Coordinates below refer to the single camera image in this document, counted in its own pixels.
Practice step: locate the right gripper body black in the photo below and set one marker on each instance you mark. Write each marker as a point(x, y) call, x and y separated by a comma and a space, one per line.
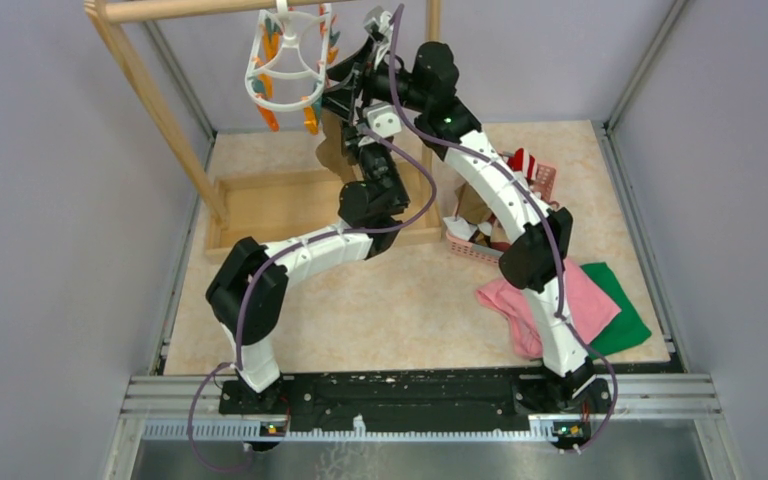
point(376, 85)

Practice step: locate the brown sock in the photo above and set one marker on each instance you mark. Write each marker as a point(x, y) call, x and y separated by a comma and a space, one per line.
point(470, 206)
point(330, 151)

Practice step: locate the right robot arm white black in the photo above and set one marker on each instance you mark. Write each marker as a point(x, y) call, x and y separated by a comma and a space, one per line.
point(539, 234)

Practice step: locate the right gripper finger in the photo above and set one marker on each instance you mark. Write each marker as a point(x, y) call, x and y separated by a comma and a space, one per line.
point(358, 65)
point(342, 101)

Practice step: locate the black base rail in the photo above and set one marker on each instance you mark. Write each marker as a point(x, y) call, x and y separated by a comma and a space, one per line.
point(442, 403)

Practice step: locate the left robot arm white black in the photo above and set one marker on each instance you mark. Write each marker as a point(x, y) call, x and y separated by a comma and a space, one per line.
point(247, 293)

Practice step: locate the white round clip hanger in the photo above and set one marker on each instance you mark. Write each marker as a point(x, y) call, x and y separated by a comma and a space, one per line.
point(286, 70)

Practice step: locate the red white striped sock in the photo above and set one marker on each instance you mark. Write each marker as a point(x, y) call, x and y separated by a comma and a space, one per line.
point(522, 163)

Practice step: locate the green cloth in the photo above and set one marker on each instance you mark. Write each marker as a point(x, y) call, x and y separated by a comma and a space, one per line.
point(626, 328)

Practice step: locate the wooden clothes rack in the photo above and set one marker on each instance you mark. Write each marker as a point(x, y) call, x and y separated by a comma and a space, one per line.
point(267, 185)

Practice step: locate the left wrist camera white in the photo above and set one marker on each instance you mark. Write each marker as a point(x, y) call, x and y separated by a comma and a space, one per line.
point(383, 120)

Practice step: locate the pink plastic basket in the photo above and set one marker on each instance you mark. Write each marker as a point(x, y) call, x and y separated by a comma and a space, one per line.
point(490, 241)

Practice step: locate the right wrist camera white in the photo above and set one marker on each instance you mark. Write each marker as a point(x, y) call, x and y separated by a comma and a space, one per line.
point(378, 23)

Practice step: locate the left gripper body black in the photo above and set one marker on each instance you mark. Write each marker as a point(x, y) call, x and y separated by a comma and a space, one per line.
point(375, 161)

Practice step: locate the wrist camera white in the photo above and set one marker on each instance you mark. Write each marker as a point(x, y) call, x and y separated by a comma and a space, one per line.
point(378, 23)
point(383, 120)

